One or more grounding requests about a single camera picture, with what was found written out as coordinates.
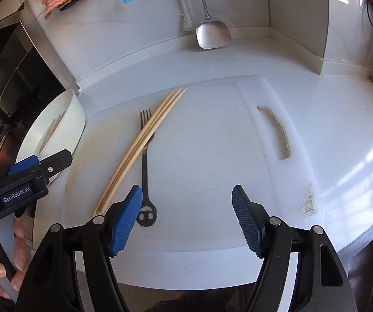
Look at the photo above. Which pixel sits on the black metal fork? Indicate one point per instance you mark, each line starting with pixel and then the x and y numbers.
pixel 148 214

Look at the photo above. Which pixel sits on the steel wok spatula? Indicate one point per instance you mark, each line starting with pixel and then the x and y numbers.
pixel 212 33

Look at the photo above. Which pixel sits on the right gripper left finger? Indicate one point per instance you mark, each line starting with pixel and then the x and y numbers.
pixel 114 227

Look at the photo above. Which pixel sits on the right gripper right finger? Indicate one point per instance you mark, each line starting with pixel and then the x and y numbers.
pixel 263 233

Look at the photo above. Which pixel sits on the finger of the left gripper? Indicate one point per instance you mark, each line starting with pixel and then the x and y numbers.
pixel 23 165

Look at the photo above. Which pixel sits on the person's left hand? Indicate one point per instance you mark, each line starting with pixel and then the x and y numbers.
pixel 13 268

